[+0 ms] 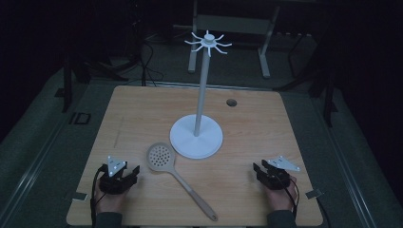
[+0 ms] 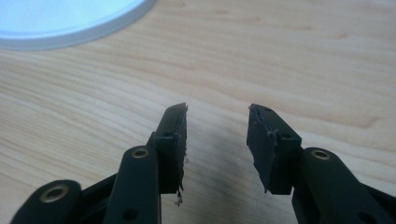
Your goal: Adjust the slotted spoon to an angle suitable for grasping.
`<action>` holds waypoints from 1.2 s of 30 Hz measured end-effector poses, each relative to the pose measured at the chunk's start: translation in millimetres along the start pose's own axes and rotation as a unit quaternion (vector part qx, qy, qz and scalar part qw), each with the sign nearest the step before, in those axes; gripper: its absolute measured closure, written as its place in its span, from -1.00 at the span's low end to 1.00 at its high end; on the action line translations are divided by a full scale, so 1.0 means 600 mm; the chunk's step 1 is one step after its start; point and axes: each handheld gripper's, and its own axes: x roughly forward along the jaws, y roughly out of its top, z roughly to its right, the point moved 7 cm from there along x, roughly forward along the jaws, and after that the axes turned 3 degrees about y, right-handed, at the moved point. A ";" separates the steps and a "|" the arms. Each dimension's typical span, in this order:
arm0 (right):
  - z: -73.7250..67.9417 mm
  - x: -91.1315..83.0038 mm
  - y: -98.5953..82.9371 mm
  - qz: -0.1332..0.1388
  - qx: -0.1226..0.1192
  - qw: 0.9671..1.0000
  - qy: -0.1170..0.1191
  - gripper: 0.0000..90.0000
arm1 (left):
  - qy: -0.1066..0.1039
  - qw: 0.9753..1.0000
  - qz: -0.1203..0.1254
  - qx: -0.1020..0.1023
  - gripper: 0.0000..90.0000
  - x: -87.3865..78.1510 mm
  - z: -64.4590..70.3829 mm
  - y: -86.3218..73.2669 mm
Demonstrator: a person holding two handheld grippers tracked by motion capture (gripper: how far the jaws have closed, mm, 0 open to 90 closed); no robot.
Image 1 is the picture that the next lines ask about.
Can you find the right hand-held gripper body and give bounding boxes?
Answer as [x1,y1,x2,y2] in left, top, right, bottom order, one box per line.
[259,155,301,191]

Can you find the black floor socket box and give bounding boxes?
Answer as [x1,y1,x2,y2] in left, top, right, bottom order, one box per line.
[68,111,92,125]

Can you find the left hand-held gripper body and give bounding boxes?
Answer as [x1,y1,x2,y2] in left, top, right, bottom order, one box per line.
[98,155,138,195]

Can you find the person's left hand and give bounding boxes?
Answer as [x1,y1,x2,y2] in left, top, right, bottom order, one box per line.
[94,183,128,215]

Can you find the beige slotted spoon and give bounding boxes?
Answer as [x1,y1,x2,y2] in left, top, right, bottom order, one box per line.
[145,142,220,222]

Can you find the black stand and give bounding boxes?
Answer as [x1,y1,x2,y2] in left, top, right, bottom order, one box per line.
[308,63,338,128]
[54,53,77,114]

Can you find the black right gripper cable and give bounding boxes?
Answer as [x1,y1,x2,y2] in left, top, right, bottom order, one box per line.
[275,172,300,220]

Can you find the black floor cables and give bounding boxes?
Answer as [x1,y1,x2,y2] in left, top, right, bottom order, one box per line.
[134,18,165,87]

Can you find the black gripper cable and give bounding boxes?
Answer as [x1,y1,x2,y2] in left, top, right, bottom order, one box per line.
[275,172,300,220]
[89,164,108,228]

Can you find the white utensil hanging rack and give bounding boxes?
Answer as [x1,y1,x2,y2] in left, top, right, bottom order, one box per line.
[169,29,234,161]

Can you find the grey metal desk frame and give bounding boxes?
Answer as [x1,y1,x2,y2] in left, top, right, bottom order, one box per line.
[187,0,282,80]

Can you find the person's right hand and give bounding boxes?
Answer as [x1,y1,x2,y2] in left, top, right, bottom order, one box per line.
[263,175,299,212]

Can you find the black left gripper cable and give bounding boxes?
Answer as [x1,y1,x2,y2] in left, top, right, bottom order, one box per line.
[89,164,108,228]

